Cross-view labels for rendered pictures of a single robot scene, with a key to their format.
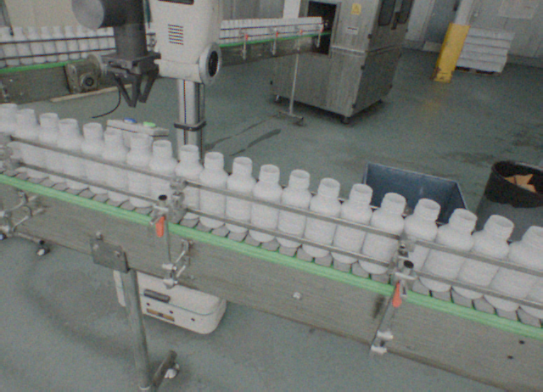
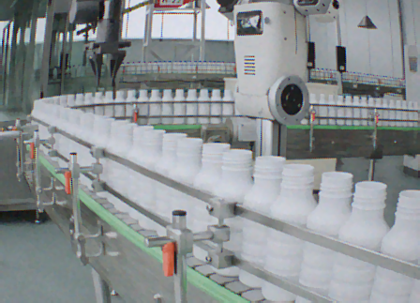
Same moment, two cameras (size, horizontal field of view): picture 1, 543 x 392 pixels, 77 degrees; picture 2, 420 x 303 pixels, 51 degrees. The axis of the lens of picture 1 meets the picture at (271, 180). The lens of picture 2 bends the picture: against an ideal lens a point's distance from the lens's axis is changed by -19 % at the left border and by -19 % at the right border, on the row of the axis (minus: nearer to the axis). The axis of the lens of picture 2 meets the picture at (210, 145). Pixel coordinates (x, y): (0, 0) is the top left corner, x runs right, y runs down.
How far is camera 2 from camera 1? 70 cm
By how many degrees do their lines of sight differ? 48
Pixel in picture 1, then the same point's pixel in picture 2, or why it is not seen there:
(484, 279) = (310, 276)
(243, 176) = (136, 143)
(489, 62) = not seen: outside the picture
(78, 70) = (207, 132)
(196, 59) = (266, 90)
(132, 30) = (104, 23)
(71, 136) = (75, 123)
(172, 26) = (247, 57)
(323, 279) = not seen: hidden behind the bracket
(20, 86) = not seen: hidden behind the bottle
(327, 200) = (179, 160)
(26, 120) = (65, 115)
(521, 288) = (340, 284)
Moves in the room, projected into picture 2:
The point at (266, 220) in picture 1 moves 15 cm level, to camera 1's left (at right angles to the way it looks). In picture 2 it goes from (142, 195) to (97, 179)
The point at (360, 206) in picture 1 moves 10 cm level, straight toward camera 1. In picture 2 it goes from (205, 167) to (134, 172)
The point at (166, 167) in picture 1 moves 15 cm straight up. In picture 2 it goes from (101, 141) to (104, 68)
